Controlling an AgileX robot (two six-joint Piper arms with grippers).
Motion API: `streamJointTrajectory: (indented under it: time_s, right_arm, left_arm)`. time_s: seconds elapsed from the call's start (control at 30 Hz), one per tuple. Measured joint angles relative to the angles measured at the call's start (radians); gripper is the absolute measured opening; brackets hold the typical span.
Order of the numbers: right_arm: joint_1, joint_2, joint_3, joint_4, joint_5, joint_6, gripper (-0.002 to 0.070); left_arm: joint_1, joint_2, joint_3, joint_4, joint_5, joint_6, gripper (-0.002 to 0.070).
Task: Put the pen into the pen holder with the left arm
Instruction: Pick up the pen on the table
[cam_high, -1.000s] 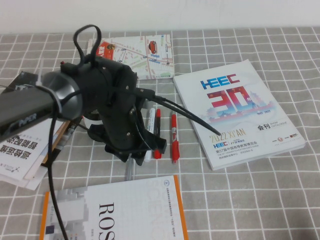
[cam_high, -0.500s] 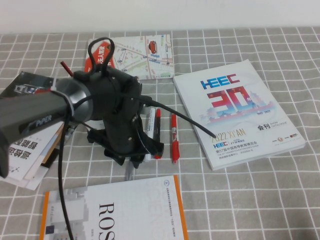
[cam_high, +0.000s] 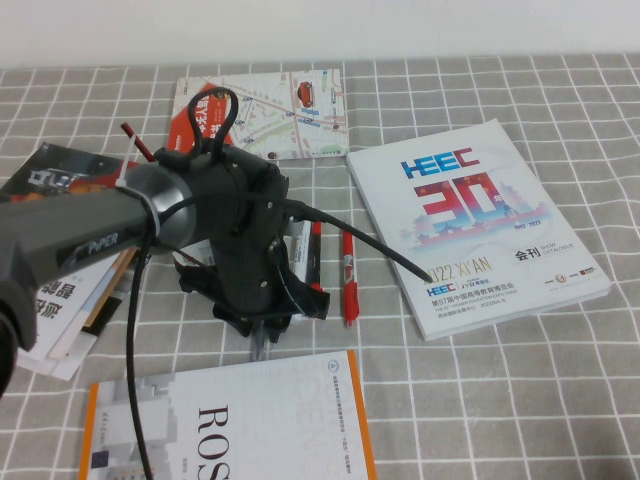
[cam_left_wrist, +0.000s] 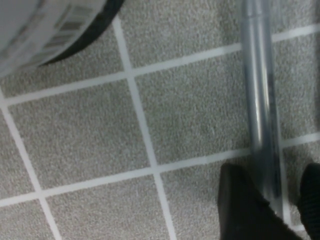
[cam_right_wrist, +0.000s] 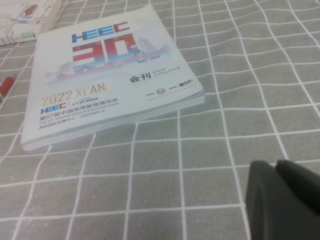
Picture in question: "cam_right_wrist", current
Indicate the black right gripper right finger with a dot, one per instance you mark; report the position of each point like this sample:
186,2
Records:
302,182

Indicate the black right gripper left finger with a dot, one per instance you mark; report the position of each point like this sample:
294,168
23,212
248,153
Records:
265,205

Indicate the red pen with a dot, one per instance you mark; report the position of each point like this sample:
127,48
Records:
6,86

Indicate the grey white checked tablecloth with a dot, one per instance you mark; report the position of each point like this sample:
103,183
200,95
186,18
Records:
225,125

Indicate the white HEEC show catalogue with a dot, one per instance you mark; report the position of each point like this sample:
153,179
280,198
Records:
112,82

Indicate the red map cover book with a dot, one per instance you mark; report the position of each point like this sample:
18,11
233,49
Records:
22,20

